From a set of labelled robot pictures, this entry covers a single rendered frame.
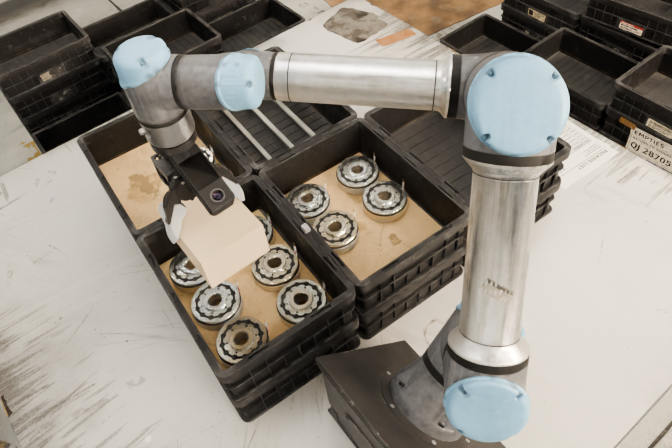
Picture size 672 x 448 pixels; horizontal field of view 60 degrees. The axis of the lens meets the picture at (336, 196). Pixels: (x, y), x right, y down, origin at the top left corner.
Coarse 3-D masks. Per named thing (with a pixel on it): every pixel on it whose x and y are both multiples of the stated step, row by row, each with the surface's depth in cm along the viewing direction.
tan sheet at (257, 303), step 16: (240, 272) 128; (304, 272) 127; (176, 288) 127; (240, 288) 125; (256, 288) 125; (256, 304) 122; (272, 304) 122; (272, 320) 120; (208, 336) 118; (272, 336) 117; (224, 368) 114
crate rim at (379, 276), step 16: (336, 128) 141; (368, 128) 140; (288, 160) 136; (448, 192) 125; (288, 208) 126; (464, 208) 122; (448, 224) 119; (464, 224) 121; (320, 240) 119; (432, 240) 117; (336, 256) 116; (400, 256) 115; (416, 256) 117; (352, 272) 114; (384, 272) 113; (368, 288) 113
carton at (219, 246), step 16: (192, 208) 103; (240, 208) 102; (192, 224) 100; (208, 224) 100; (224, 224) 100; (240, 224) 99; (256, 224) 99; (192, 240) 98; (208, 240) 98; (224, 240) 97; (240, 240) 98; (256, 240) 100; (192, 256) 99; (208, 256) 95; (224, 256) 97; (240, 256) 100; (256, 256) 103; (208, 272) 97; (224, 272) 100
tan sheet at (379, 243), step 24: (336, 168) 146; (288, 192) 142; (336, 192) 141; (360, 216) 136; (408, 216) 134; (360, 240) 131; (384, 240) 130; (408, 240) 130; (360, 264) 127; (384, 264) 126
